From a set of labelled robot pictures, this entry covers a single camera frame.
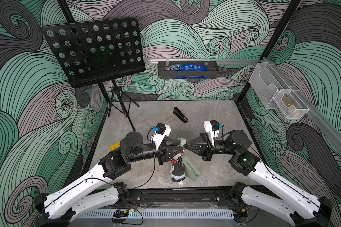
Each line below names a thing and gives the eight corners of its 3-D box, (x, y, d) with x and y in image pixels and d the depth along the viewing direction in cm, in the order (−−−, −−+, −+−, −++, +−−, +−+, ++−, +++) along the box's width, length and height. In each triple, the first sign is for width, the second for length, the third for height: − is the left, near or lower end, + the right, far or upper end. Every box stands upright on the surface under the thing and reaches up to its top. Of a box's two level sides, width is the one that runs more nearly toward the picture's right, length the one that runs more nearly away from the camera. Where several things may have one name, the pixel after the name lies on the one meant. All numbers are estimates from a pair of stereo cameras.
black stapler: (183, 124, 108) (184, 121, 104) (172, 112, 116) (172, 108, 113) (187, 122, 109) (188, 118, 106) (176, 110, 118) (176, 106, 114)
